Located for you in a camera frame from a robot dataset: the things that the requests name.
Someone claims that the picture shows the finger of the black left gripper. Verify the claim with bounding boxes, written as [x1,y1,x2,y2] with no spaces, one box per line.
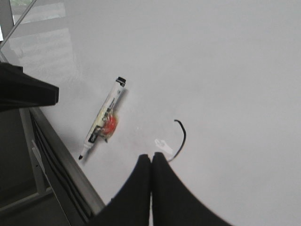
[0,62,59,111]

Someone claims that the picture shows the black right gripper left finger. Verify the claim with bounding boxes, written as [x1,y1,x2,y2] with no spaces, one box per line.
[88,154,151,226]

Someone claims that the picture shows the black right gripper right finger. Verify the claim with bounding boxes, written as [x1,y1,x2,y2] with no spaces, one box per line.
[151,152,230,226]

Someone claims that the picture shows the white black dry-erase marker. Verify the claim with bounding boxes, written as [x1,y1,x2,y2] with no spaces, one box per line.
[79,77,126,160]

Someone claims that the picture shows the white whiteboard with aluminium frame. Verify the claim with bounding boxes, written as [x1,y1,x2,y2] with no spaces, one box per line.
[0,0,301,226]

